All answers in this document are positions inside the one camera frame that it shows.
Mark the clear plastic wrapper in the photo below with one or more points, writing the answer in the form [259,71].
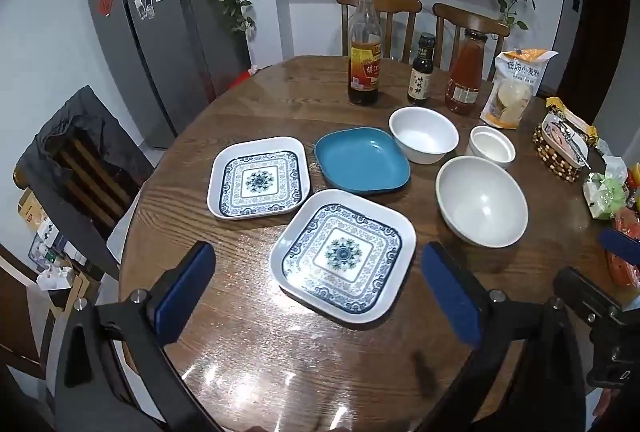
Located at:
[606,150]

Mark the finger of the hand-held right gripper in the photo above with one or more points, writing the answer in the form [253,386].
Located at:
[620,241]
[582,287]

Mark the wooden chair with jacket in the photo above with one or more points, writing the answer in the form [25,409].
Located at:
[87,171]

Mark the white rectangular dish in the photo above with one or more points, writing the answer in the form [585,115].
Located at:
[565,141]

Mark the red paper fridge decoration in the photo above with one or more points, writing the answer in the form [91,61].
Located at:
[106,4]

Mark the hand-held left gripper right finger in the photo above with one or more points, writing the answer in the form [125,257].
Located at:
[450,297]

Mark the blue patterned square plate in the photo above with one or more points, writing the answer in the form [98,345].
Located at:
[257,182]
[342,254]

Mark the flour bag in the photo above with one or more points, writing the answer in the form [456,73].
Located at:
[510,96]

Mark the dark wooden door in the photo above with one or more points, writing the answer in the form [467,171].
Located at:
[592,46]

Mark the yellow cap vinegar bottle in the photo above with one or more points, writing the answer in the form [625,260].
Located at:
[364,71]

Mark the large white bowl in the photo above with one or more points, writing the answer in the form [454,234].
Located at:
[480,202]

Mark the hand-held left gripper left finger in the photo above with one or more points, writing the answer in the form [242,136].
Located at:
[186,288]

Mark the dark jacket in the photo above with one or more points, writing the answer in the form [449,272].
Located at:
[55,131]

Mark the green tissue pack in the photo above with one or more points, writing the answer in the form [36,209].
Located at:
[607,197]

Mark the yellow lid jar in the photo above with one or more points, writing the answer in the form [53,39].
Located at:
[635,174]

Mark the orange instant noodle bowl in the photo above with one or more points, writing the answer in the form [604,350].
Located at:
[622,269]

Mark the small white ramekin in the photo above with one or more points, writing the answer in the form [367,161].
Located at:
[492,146]

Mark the wooden dining chair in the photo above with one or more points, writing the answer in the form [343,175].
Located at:
[390,6]
[475,19]

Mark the wall switch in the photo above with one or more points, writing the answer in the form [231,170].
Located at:
[576,4]

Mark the medium white bowl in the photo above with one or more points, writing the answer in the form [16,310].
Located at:
[422,134]

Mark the red sauce glass bottle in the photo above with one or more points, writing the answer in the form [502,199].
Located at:
[465,81]

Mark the yellow snack packet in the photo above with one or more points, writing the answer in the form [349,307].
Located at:
[575,119]

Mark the white box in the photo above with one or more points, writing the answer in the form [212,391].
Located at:
[52,279]

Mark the small dark soy sauce bottle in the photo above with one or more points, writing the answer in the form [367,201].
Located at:
[419,81]

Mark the wooden bead trivet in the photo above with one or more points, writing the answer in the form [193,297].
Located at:
[549,157]

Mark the grey refrigerator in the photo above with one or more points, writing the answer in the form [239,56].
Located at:
[165,61]

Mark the cardboard box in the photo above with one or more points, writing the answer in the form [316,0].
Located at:
[31,212]

